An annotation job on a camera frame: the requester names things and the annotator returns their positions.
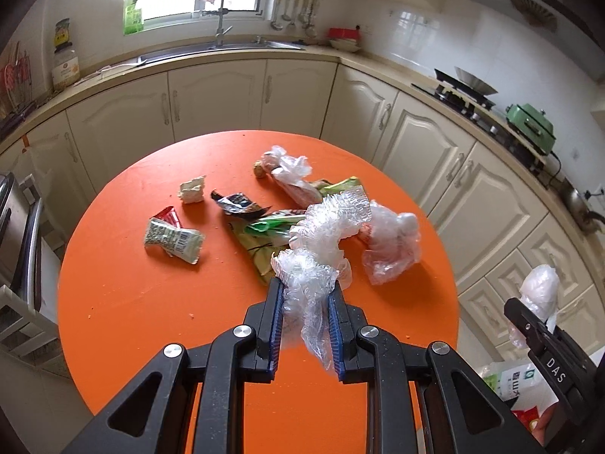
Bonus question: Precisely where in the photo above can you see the clear crinkled plastic wrap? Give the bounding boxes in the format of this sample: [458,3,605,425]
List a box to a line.
[270,187,373,373]

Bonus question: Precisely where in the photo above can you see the green striped snack bag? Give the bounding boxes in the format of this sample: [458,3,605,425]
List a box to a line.
[231,213,309,288]

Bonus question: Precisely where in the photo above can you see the white green rice bag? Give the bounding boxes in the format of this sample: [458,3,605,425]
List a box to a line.
[482,358,561,418]

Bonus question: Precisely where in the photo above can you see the black power cable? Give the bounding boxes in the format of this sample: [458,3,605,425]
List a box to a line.
[539,150,569,191]

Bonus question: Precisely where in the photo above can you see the crumpled white paper scrap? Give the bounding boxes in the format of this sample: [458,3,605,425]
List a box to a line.
[177,175,208,204]

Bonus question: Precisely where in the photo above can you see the stainless steel sink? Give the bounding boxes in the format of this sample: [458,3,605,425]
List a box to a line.
[141,40,306,65]

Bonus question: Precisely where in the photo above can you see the yellow green snack bag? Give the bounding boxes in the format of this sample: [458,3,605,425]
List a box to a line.
[314,176,362,199]

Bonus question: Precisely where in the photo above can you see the large clear storage jar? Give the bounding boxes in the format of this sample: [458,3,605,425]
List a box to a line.
[51,18,81,92]

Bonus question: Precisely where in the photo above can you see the black gas stove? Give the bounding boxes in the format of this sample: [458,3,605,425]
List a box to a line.
[411,82,544,162]

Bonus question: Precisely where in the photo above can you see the red rice bag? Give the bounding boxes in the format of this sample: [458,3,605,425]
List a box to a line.
[513,406,561,448]

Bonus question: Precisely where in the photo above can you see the orange round table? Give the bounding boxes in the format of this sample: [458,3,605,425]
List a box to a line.
[57,131,461,454]

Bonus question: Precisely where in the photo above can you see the white shelf rack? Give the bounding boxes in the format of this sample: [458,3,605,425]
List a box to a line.
[0,284,60,356]

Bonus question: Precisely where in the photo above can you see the white plastic bag bundle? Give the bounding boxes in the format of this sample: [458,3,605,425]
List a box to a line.
[262,145,323,205]

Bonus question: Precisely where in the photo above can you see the red snack packet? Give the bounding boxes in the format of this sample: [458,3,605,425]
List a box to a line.
[154,205,183,229]

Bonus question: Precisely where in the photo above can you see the crumpled clear plastic bag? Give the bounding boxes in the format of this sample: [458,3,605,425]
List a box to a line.
[361,200,422,286]

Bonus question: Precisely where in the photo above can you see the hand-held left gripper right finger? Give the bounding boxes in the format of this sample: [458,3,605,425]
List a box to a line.
[328,284,544,454]

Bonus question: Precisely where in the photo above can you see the wall utensil rack with ladles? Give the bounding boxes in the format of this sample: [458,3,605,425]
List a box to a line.
[270,0,340,39]

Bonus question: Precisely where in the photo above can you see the cream kitchen base cabinets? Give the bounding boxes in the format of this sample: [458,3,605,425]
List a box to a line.
[0,57,605,389]

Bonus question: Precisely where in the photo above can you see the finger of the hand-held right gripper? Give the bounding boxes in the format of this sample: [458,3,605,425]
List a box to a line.
[503,297,557,356]

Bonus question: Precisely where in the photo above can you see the small clear plastic bag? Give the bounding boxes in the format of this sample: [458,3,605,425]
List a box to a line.
[509,265,561,351]

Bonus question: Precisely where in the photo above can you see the steel wok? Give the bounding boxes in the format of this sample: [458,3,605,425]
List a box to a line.
[435,66,500,98]

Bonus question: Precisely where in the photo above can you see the range hood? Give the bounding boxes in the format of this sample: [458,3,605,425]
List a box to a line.
[449,0,605,53]

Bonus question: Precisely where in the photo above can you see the chrome kitchen faucet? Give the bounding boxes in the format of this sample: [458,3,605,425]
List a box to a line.
[197,0,234,48]

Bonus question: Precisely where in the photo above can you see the green white printed packet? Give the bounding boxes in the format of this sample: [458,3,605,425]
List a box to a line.
[144,218,204,264]

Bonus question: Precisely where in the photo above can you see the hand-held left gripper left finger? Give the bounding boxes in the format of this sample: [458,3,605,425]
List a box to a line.
[61,277,284,454]

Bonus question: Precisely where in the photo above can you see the black crumpled wrapper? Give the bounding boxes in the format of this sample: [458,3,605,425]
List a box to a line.
[210,190,274,219]

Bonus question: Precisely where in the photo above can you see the green electric cooker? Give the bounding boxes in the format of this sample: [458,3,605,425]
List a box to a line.
[505,103,558,155]

